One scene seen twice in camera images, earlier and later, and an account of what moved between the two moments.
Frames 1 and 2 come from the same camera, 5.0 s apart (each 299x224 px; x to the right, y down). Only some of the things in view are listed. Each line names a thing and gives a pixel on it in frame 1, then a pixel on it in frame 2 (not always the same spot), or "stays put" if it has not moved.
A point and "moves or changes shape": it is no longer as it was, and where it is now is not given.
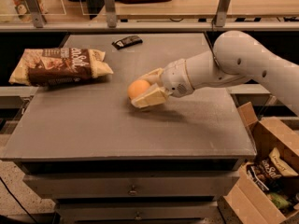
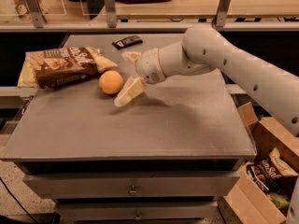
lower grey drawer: x=137 y=212 stays put
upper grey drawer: x=133 y=184 stays put
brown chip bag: x=46 y=67 moves or changes shape
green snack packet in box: x=278 y=201 stays put
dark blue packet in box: x=256 y=177 stays put
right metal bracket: x=223 y=6 stays put
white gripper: x=174 y=77 to x=149 y=66
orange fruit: x=136 y=87 moves or changes shape
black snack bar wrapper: x=126 y=42 stays put
